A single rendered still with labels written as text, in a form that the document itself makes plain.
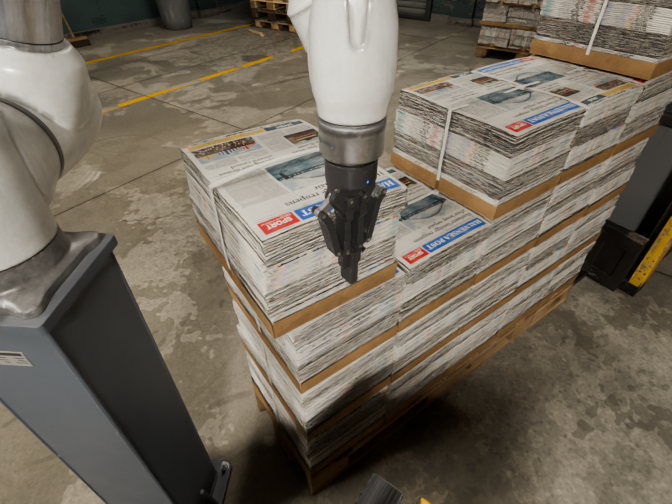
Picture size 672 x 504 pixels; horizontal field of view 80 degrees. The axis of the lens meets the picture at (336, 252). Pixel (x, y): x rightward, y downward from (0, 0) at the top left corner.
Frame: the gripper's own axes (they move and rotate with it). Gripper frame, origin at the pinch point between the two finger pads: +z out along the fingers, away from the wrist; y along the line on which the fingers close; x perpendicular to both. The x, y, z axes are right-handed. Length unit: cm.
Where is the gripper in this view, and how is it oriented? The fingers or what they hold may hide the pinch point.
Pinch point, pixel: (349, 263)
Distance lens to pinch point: 68.5
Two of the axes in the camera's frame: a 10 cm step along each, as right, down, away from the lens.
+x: 5.8, 5.2, -6.2
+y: -8.1, 3.8, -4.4
